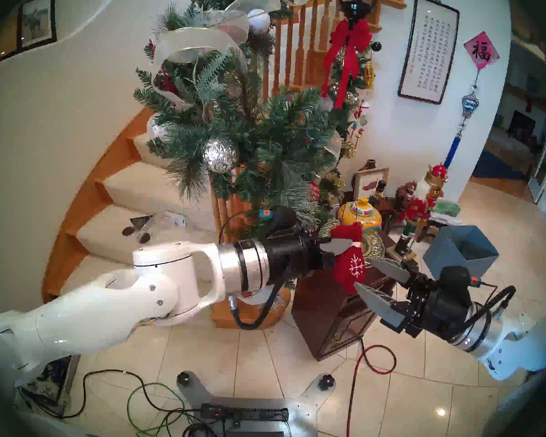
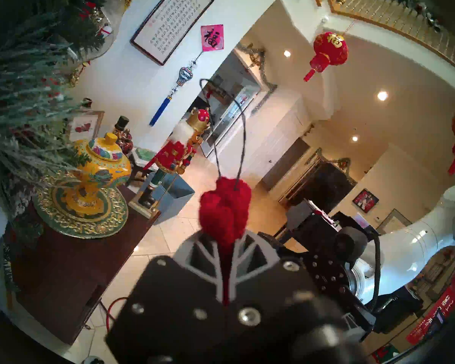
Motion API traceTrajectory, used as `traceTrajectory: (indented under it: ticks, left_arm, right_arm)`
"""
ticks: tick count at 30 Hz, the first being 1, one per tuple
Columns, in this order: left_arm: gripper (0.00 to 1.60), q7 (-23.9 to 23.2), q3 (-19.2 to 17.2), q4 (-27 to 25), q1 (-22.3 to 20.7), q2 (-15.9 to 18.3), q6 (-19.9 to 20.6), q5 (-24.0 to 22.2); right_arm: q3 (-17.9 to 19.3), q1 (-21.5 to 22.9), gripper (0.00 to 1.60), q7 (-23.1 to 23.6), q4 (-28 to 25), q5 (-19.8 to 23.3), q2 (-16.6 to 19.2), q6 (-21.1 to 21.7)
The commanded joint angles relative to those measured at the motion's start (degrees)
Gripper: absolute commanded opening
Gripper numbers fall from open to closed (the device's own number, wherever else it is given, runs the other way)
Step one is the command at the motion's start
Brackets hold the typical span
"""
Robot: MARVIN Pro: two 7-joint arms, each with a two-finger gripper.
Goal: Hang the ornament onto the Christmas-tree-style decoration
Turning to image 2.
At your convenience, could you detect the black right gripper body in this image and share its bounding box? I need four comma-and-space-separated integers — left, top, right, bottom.
281, 215, 377, 332

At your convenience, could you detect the finger of the gray right gripper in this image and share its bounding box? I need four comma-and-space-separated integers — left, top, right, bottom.
286, 201, 317, 233

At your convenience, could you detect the gray left gripper right finger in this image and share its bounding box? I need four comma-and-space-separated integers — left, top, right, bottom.
227, 230, 281, 303

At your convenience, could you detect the gray left gripper left finger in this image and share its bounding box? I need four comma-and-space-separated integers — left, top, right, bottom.
173, 232, 224, 305

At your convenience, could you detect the red knitted mitten ornament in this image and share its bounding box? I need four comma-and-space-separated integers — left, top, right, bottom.
199, 79, 253, 305

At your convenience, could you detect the black piano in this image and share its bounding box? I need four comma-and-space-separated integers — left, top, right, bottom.
279, 157, 359, 216

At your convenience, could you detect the blue-gray square bin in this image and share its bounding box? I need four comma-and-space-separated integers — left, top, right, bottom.
150, 172, 196, 225

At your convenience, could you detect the large red nutcracker figure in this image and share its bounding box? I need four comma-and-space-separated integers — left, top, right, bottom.
128, 108, 212, 219

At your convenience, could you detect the green gold decorative plate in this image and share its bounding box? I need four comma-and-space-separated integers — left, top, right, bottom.
33, 174, 129, 239

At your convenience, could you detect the green jade object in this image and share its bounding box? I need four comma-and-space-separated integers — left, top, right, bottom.
135, 147, 158, 165

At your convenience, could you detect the red printed banner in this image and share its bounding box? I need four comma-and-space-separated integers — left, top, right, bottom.
406, 261, 455, 345

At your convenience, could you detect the yellow porcelain lidded jar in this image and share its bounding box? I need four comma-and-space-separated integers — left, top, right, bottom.
73, 132, 132, 216

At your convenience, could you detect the dark wooden cabinet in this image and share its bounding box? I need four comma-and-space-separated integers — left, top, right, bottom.
8, 185, 162, 347

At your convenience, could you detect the small black-hat nutcracker figure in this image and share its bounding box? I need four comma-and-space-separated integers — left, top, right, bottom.
112, 116, 130, 138

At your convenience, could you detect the small framed red picture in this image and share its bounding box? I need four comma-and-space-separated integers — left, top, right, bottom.
66, 110, 105, 142

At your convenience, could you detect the vase charm with blue tassel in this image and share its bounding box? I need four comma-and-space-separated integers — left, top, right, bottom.
149, 52, 203, 127

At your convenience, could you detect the red diamond fu sign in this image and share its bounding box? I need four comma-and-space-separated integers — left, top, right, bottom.
200, 24, 225, 52

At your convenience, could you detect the wooden balcony railing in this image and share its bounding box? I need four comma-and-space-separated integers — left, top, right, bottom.
296, 0, 455, 79

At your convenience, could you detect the green pine garland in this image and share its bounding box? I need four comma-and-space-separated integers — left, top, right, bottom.
0, 0, 135, 288

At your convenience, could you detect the framed calligraphy scroll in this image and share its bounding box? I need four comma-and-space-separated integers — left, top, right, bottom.
130, 0, 215, 66

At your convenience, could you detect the green railing garland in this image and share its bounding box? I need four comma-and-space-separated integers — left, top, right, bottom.
368, 0, 444, 30

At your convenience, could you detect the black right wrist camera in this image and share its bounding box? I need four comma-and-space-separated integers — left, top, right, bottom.
334, 227, 368, 265

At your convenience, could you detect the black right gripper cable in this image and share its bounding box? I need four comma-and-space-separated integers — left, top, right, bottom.
364, 234, 381, 311

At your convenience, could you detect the red framed wall picture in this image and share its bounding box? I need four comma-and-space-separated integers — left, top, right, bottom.
352, 188, 380, 214

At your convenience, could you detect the red floor cable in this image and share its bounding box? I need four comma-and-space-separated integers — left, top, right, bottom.
105, 297, 129, 331

